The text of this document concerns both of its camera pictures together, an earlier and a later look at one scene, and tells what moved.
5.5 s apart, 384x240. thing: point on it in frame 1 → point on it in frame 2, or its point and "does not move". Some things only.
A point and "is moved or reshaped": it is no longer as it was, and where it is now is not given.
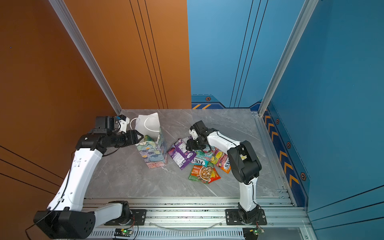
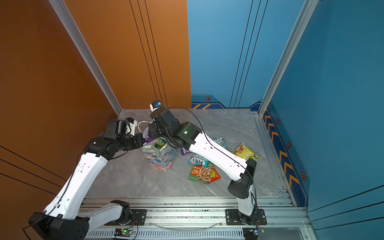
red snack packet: x=214 y=176 does not move
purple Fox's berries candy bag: x=179 y=153 → x=149 y=138
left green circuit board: x=123 y=232 does not move
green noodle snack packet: x=201 y=173 does not move
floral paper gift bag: x=152 y=146 is moved or reshaped
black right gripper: x=191 y=146 → x=152 y=126
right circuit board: x=252 y=233 does not move
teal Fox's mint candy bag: x=202 y=158 does not move
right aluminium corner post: x=307 y=11 does not move
